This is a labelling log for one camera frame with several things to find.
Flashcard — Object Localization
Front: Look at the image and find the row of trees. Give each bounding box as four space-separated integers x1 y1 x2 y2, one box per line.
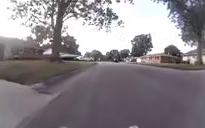
83 48 131 62

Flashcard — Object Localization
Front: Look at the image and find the house with pale roof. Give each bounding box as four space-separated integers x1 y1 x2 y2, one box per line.
42 48 82 62

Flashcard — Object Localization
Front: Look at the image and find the grey asphalt road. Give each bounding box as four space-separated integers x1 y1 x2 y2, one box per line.
14 61 205 128

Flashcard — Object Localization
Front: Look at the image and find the pale concrete kerb strip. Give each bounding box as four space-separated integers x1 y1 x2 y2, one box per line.
31 63 98 96

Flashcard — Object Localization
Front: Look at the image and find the tall tree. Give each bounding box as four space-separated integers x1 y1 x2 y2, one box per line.
130 33 154 58

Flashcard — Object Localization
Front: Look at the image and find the big tree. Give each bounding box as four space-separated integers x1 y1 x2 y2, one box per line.
9 0 126 63
154 0 205 66

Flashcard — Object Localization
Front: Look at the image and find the red brick house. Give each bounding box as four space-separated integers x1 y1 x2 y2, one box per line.
139 52 183 65

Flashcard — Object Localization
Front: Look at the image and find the grass verge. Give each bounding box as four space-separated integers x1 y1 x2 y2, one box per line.
136 62 205 71
0 59 96 86

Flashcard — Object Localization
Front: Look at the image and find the pale concrete driveway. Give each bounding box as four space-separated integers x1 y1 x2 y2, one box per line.
0 75 58 128

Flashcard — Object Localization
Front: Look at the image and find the grey house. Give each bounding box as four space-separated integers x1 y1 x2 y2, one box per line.
0 33 28 62

